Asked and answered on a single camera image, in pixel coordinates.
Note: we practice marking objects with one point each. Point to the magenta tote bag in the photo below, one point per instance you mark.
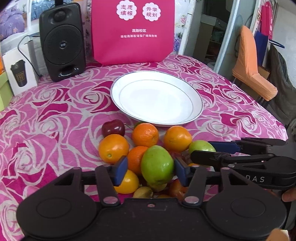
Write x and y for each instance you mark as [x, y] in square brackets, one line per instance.
[132, 31]

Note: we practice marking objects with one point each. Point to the dark jacket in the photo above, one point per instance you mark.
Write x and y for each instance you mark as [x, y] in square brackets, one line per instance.
[283, 104]

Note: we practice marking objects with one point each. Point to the dark red plum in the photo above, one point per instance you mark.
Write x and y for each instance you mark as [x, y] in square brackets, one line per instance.
[113, 127]

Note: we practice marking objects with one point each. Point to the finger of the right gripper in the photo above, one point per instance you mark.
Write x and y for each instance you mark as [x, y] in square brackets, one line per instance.
[247, 145]
[221, 159]

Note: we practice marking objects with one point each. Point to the white coffee cup box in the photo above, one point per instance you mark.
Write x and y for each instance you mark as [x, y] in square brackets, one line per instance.
[21, 74]

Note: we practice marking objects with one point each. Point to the large green apple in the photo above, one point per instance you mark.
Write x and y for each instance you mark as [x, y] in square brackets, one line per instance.
[157, 165]

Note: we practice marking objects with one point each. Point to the white plate blue rim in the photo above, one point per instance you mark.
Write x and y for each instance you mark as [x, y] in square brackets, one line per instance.
[156, 97]

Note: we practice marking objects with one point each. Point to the orange mandarin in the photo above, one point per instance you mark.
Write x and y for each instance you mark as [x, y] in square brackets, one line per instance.
[145, 134]
[134, 159]

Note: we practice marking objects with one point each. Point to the orange covered chair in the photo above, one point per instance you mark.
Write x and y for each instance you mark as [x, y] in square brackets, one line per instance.
[246, 67]

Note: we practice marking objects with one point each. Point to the blue bag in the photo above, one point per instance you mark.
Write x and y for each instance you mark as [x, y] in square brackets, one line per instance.
[261, 42]

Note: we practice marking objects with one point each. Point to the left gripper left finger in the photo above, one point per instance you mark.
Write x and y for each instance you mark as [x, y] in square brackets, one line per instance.
[69, 204]

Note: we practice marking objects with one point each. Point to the pink rose tablecloth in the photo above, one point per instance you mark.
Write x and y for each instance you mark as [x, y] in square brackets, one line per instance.
[54, 127]

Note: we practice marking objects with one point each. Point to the smooth orange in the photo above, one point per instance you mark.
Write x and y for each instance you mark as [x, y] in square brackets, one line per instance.
[112, 148]
[177, 139]

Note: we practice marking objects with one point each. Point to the person's right hand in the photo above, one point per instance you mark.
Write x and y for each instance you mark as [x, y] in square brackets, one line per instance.
[289, 195]

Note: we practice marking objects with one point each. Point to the small yellow orange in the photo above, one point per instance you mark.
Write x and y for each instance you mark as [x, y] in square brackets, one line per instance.
[129, 184]

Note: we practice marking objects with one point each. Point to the black speaker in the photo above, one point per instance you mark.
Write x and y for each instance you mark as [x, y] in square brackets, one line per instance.
[62, 40]

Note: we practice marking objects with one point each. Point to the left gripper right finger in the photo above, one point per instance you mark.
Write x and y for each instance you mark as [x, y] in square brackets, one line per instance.
[232, 206]

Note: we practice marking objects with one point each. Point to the light green box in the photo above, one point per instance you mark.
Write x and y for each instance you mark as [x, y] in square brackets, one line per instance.
[5, 91]

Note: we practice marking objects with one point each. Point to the orange mandarin top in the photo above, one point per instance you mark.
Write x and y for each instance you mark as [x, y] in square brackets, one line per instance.
[145, 134]

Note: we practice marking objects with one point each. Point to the pink hanging bag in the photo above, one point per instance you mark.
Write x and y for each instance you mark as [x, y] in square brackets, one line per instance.
[267, 20]

